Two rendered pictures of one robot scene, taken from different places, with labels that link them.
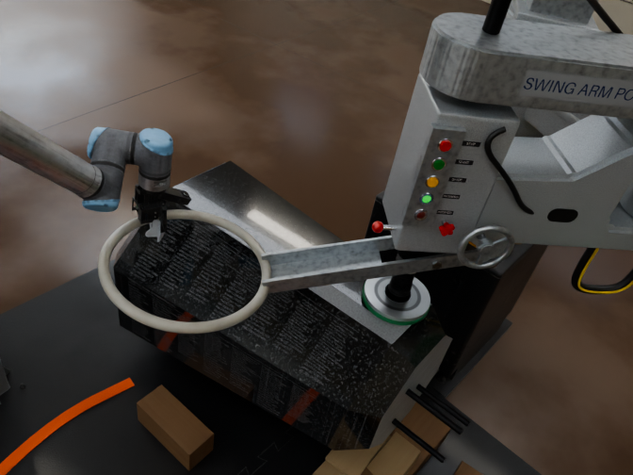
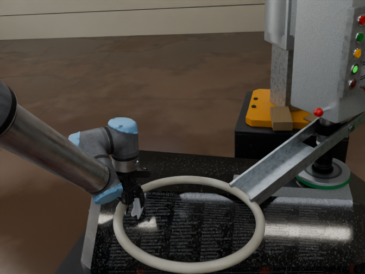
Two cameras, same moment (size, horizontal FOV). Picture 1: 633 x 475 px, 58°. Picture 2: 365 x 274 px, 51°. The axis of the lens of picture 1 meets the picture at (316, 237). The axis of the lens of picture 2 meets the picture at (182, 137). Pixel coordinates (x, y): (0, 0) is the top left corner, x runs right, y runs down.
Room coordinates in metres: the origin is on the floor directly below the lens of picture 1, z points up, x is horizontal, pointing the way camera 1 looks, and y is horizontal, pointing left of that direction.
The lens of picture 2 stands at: (0.23, 0.65, 1.72)
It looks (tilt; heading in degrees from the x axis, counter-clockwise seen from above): 28 degrees down; 342
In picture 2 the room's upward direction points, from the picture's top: 5 degrees counter-clockwise
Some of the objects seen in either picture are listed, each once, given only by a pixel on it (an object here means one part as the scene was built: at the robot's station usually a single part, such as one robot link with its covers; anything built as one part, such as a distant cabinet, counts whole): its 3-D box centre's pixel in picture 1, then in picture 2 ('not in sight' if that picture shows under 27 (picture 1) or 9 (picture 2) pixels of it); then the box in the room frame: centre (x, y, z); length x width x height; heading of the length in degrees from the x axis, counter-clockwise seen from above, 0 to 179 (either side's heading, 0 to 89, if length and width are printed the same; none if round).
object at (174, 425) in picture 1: (174, 426); not in sight; (1.13, 0.38, 0.07); 0.30 x 0.12 x 0.12; 58
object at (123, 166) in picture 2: (154, 178); (126, 161); (1.32, 0.50, 1.07); 0.10 x 0.09 x 0.05; 42
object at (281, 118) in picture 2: not in sight; (281, 118); (1.83, -0.43, 0.81); 0.20 x 0.10 x 0.05; 153
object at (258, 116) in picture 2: not in sight; (290, 106); (2.01, -0.62, 0.76); 0.49 x 0.49 x 0.05; 55
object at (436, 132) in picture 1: (430, 178); (352, 52); (1.17, -0.24, 1.35); 0.08 x 0.03 x 0.28; 102
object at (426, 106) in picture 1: (469, 173); (350, 51); (1.32, -0.36, 1.30); 0.36 x 0.22 x 0.45; 102
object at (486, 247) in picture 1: (481, 238); not in sight; (1.21, -0.43, 1.18); 0.15 x 0.10 x 0.15; 102
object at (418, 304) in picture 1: (397, 294); (322, 169); (1.30, -0.29, 0.82); 0.21 x 0.21 x 0.01
